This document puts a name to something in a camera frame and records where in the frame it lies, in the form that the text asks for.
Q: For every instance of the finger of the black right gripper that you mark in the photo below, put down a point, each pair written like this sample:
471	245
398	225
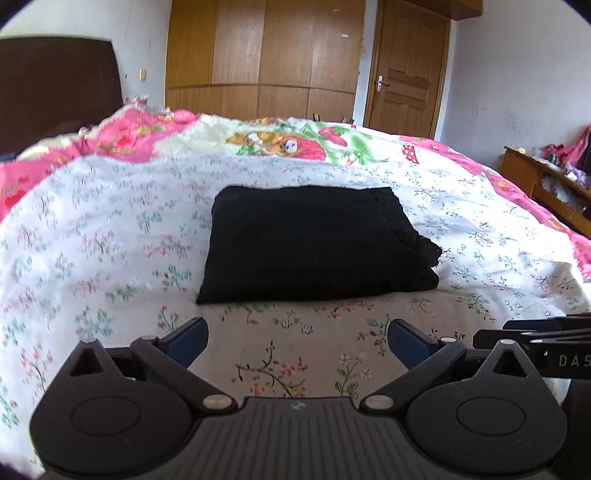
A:
529	340
574	321

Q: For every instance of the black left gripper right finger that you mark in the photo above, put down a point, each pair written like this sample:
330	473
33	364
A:
426	359

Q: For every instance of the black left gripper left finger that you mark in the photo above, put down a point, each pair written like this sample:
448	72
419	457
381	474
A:
167	360

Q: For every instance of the black pants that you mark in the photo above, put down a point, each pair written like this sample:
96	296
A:
313	244

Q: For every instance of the white floral bed sheet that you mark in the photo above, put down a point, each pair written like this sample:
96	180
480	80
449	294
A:
113	250

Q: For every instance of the wooden side cabinet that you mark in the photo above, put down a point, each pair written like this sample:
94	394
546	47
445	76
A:
528	174

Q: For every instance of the pink cloth on cabinet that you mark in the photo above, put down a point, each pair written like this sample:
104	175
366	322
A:
575	155

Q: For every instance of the pink cartoon quilt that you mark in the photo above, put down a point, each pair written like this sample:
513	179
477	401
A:
137	134

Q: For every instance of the brown wooden door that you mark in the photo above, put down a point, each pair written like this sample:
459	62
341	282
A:
411	49

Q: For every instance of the dark wooden headboard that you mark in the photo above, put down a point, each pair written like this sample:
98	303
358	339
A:
53	85

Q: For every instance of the wooden wardrobe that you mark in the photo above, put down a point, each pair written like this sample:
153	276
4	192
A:
254	59

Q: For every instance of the silver door handle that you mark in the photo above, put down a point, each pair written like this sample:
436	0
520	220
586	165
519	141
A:
382	84

